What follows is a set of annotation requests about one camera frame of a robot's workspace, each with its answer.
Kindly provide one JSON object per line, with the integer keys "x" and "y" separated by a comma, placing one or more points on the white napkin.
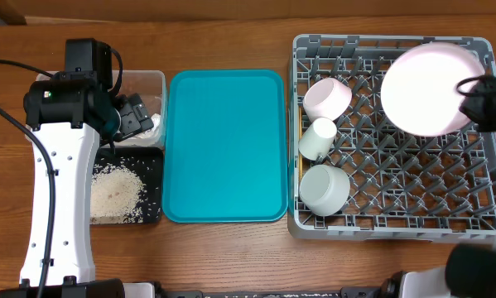
{"x": 151, "y": 134}

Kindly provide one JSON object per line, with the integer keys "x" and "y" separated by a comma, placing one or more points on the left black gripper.
{"x": 135, "y": 115}

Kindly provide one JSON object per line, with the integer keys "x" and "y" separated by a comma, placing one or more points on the white rice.
{"x": 121, "y": 194}

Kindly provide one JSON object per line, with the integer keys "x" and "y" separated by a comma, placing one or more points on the clear plastic bin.
{"x": 151, "y": 86}

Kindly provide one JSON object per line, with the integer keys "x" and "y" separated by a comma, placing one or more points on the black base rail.
{"x": 154, "y": 290}

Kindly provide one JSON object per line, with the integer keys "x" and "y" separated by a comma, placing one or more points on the grey metal bowl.
{"x": 324, "y": 189}

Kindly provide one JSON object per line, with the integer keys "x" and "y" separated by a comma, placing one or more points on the pink bowl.
{"x": 328, "y": 98}

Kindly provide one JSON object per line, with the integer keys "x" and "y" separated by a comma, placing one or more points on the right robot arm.
{"x": 470, "y": 270}

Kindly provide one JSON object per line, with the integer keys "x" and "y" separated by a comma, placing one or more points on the white cup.
{"x": 317, "y": 139}

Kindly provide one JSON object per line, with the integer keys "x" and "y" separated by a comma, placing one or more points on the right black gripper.
{"x": 474, "y": 108}

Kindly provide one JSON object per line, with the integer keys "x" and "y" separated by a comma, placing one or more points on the black plastic tray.
{"x": 149, "y": 156}

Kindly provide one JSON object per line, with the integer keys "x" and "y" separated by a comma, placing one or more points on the white round plate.
{"x": 418, "y": 92}

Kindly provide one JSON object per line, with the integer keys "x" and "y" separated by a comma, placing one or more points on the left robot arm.
{"x": 69, "y": 116}

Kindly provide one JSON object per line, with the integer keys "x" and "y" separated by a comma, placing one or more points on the teal serving tray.
{"x": 226, "y": 147}

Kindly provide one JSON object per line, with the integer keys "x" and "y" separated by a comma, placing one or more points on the grey dishwasher rack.
{"x": 440, "y": 189}

